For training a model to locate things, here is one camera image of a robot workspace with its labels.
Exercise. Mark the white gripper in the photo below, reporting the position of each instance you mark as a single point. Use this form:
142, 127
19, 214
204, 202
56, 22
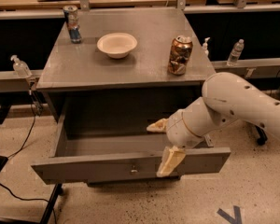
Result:
178, 131

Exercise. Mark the grey top drawer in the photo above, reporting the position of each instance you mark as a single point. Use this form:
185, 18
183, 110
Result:
97, 147

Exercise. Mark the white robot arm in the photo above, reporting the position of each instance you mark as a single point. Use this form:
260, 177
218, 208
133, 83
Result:
225, 98

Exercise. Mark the grey drawer cabinet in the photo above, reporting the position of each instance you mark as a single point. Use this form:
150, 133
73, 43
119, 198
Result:
79, 77

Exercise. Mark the orange crushed soda can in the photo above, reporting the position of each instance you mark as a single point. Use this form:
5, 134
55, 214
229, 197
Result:
180, 52

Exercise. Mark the black office chair base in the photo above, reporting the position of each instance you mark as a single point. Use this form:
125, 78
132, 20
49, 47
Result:
262, 136

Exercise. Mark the small white pump bottle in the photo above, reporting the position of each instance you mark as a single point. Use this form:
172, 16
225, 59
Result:
205, 46

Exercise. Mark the white paper bowl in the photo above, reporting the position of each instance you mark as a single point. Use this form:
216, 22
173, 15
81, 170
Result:
117, 45

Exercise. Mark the clear water bottle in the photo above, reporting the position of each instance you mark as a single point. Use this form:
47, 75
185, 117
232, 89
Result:
235, 52

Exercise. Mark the black chair leg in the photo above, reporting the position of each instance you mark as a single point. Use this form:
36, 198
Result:
49, 210

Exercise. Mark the blue red energy can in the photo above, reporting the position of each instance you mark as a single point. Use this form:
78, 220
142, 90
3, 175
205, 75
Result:
71, 19

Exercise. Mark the clear sanitizer pump bottle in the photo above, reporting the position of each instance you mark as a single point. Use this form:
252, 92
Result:
20, 67

